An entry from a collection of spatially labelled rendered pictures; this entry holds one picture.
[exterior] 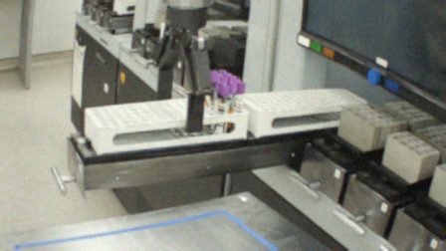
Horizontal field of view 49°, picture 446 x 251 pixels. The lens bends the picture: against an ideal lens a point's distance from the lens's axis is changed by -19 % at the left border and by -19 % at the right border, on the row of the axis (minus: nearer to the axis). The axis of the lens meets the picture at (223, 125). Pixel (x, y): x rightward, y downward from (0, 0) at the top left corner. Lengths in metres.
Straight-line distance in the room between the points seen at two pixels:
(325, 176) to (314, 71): 0.30
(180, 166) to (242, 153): 0.12
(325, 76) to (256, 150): 0.31
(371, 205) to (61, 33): 3.86
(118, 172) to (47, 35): 3.64
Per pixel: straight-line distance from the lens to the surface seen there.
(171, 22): 1.00
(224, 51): 1.55
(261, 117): 1.11
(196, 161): 1.05
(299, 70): 1.30
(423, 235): 0.91
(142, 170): 1.02
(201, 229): 0.79
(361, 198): 1.02
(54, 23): 4.58
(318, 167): 1.12
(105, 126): 0.98
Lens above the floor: 1.23
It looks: 21 degrees down
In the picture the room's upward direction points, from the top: 6 degrees clockwise
